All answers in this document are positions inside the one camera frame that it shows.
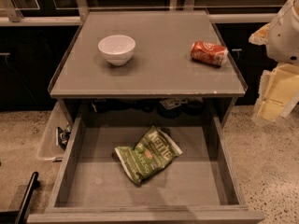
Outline open grey drawer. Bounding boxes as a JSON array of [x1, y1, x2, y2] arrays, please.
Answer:
[[26, 103, 266, 224]]

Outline black bar handle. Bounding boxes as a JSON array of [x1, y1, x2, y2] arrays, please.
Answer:
[[14, 172, 40, 224]]

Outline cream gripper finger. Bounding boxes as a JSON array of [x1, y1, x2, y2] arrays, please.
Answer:
[[252, 63, 299, 126], [249, 23, 270, 46]]

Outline white ceramic bowl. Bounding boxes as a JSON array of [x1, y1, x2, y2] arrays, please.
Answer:
[[98, 35, 135, 66]]

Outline clear plastic bin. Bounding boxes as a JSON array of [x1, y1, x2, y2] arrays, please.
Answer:
[[36, 103, 68, 161]]

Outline green jalapeno chip bag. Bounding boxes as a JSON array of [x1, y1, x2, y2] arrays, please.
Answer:
[[115, 126, 182, 185]]

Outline grey cabinet counter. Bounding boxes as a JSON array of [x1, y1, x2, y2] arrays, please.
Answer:
[[49, 11, 247, 121]]

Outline items in plastic bin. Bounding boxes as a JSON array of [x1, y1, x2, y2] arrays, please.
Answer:
[[56, 125, 71, 149]]

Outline red soda can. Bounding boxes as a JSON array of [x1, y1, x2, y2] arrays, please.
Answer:
[[191, 41, 228, 66]]

